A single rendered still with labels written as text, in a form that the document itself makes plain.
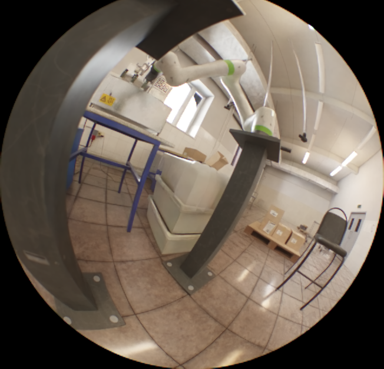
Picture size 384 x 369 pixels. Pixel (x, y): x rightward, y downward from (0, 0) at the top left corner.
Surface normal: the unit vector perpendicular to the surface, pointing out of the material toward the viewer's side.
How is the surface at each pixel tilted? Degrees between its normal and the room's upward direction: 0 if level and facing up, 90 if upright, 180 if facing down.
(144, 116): 90
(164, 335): 0
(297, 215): 90
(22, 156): 90
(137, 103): 90
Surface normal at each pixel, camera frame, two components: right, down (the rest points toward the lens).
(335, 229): -0.71, -0.52
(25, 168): 0.66, 0.36
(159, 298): 0.41, -0.91
